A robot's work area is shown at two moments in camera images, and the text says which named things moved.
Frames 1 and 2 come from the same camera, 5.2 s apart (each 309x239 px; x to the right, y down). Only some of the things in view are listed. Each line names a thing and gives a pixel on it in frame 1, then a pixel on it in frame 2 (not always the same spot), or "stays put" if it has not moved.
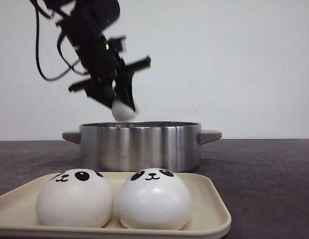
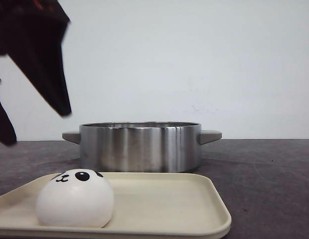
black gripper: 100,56 → 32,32
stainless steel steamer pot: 123,146 stays put
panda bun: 75,198 stays put
